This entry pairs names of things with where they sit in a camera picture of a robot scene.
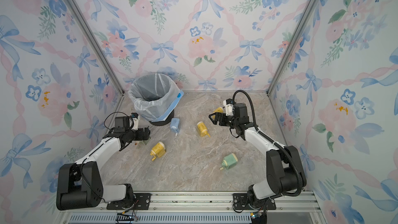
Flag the yellow pencil sharpener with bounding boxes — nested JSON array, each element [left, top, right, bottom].
[[214, 107, 224, 113], [197, 121, 210, 137], [150, 142, 166, 161]]

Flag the green pencil sharpener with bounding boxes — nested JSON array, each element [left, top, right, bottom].
[[134, 140, 149, 147], [220, 153, 238, 170]]

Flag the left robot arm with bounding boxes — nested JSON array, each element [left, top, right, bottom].
[[56, 113, 150, 211]]

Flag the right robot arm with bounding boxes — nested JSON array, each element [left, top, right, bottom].
[[208, 102, 306, 208]]

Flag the blue pencil sharpener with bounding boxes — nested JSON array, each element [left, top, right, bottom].
[[170, 118, 180, 136]]

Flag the black trash bin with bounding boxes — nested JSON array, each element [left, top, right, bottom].
[[149, 110, 175, 127]]

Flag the clear trash bag blue band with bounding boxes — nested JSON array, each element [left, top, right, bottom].
[[127, 73, 184, 122]]

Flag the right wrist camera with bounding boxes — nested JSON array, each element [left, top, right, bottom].
[[223, 99, 234, 116]]

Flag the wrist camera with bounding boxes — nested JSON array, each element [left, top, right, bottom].
[[130, 113, 140, 130], [223, 99, 234, 116]]

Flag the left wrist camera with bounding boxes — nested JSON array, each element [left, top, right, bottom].
[[130, 113, 140, 130]]

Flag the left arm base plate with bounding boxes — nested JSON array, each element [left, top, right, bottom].
[[106, 193, 152, 211]]

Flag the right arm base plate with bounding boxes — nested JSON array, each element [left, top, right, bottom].
[[232, 193, 276, 212]]

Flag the right corner aluminium post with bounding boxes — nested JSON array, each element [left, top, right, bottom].
[[267, 0, 319, 98]]

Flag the corner aluminium post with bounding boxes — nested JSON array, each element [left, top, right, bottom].
[[65, 0, 124, 96], [267, 0, 319, 98]]

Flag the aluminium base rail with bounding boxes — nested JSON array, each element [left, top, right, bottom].
[[55, 191, 326, 224]]

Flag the left corner aluminium post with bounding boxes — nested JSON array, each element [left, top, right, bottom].
[[65, 0, 124, 96]]

